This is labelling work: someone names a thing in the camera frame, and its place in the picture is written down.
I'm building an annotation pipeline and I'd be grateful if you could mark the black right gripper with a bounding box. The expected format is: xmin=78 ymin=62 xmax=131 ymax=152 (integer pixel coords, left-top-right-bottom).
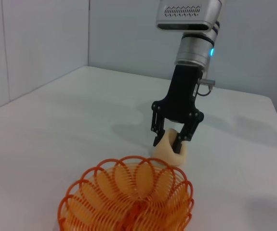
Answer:
xmin=150 ymin=64 xmax=205 ymax=154

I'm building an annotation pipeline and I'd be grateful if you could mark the pale round bread bun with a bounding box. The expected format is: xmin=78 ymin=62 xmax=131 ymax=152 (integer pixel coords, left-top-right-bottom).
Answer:
xmin=152 ymin=128 xmax=187 ymax=167

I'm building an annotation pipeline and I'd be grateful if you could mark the orange wire basket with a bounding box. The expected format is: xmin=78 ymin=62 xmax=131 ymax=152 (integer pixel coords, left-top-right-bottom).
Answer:
xmin=57 ymin=155 xmax=195 ymax=231

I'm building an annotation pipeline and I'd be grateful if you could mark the right arm connector with cable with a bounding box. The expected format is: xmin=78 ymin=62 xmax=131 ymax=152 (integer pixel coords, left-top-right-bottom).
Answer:
xmin=196 ymin=77 xmax=216 ymax=97

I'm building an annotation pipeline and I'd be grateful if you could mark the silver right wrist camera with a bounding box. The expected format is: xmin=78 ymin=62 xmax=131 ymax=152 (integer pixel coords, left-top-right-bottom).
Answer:
xmin=155 ymin=0 xmax=224 ymax=32

